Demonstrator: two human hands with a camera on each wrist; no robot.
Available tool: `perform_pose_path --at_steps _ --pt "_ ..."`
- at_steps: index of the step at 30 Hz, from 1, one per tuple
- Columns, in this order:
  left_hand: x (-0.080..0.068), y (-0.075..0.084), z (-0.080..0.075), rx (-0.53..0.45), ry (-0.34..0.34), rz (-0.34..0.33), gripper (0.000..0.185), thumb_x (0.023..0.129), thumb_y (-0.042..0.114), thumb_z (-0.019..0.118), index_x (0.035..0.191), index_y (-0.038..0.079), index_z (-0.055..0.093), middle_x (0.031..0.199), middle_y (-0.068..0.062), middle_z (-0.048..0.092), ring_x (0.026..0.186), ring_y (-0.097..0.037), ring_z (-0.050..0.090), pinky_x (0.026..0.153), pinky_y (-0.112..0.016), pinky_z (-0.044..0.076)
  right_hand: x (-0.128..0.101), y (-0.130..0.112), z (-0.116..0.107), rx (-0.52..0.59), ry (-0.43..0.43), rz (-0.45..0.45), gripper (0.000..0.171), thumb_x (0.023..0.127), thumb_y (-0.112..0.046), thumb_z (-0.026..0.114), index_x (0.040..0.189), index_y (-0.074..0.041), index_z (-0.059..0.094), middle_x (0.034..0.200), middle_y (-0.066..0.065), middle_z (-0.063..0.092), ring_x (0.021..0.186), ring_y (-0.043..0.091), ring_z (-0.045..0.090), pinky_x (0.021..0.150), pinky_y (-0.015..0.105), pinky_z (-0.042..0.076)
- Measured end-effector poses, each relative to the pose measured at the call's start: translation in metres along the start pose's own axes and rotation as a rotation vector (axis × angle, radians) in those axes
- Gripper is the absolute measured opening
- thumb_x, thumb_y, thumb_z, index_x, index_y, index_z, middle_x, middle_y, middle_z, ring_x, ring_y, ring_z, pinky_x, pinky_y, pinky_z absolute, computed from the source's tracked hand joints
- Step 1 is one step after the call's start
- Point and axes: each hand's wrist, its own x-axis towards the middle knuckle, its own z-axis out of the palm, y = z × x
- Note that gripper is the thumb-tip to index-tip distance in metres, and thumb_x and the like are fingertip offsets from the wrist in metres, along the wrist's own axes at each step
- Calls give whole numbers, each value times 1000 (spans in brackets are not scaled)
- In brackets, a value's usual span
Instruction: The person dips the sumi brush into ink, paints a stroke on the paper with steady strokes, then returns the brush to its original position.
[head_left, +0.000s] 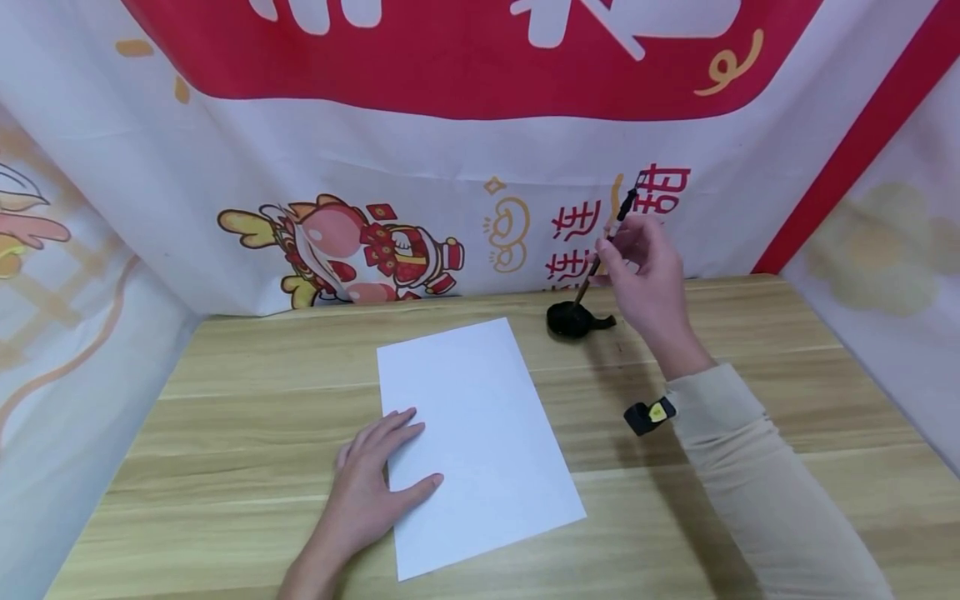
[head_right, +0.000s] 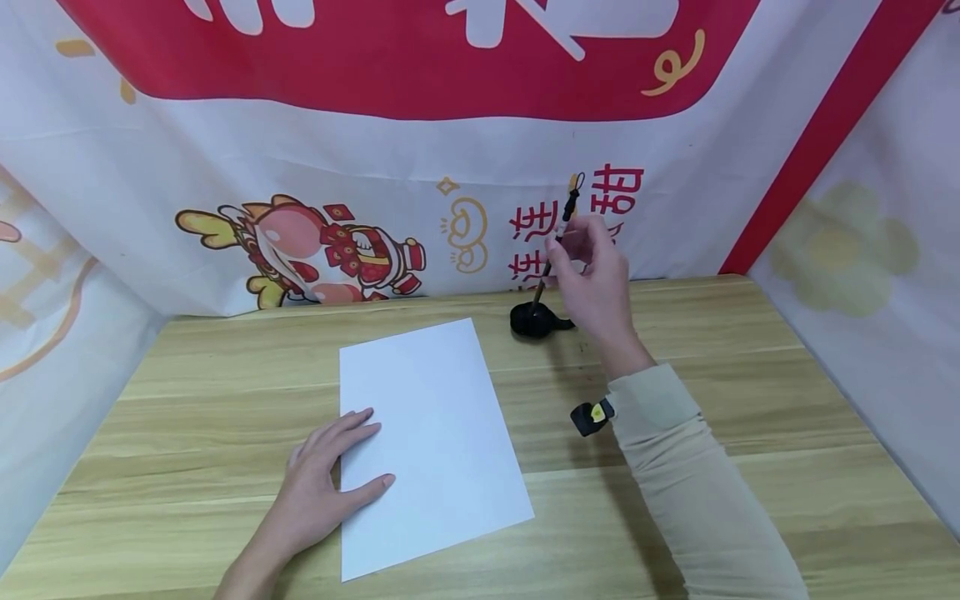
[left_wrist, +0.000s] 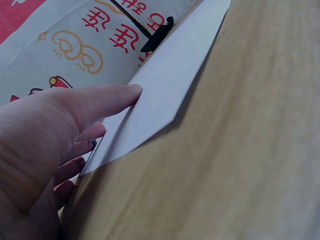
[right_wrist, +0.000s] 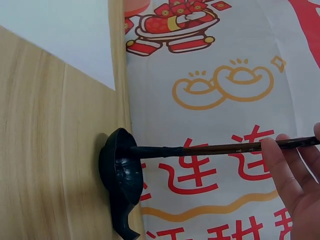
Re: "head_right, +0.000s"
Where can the person's left hand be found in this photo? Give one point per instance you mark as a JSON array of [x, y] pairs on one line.
[[311, 487]]

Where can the person's right hand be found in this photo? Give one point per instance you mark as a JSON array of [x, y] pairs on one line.
[[600, 300]]

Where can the person's right fingers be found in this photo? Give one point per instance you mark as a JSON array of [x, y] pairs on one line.
[[582, 250]]

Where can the person's left index finger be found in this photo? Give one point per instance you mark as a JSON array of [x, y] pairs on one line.
[[358, 439]]

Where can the person's left thumb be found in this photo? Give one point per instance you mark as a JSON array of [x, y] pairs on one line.
[[367, 491]]

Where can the person's left middle finger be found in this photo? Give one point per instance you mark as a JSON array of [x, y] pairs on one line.
[[346, 420]]

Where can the black calligraphy brush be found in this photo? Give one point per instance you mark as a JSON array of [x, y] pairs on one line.
[[568, 210]]

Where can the white paper sheet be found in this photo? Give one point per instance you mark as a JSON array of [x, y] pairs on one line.
[[431, 442]]

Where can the person's left forearm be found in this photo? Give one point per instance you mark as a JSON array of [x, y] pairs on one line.
[[251, 571]]

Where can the person's right forearm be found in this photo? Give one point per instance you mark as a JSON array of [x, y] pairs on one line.
[[697, 492]]

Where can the black ink dish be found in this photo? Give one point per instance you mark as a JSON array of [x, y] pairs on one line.
[[534, 322]]

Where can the black wrist band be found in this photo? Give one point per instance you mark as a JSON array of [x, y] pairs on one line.
[[591, 417]]

